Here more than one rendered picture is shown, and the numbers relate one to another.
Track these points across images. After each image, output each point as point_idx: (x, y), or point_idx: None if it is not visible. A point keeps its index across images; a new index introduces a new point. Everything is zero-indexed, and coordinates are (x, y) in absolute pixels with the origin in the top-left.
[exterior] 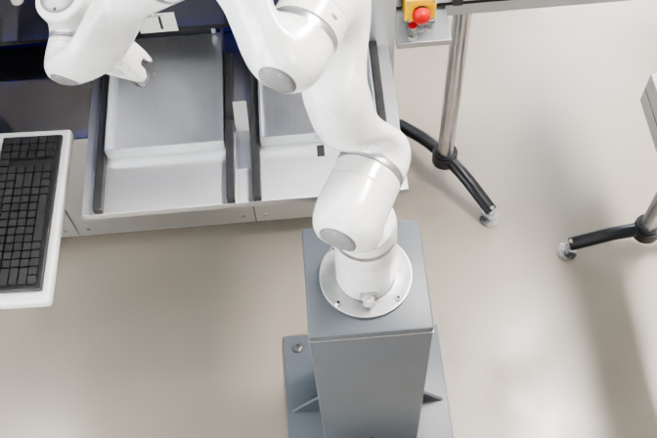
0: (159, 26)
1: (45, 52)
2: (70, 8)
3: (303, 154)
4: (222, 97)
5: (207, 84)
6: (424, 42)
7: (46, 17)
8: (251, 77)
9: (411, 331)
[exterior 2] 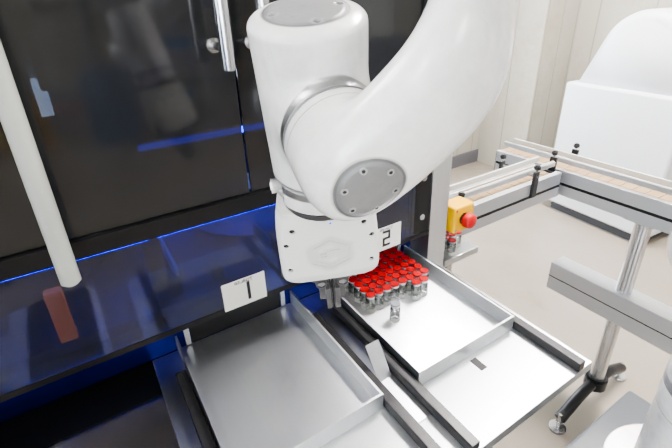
0: (247, 296)
1: (298, 139)
2: (352, 14)
3: (467, 375)
4: (344, 350)
5: (310, 350)
6: (462, 254)
7: (302, 36)
8: (354, 324)
9: None
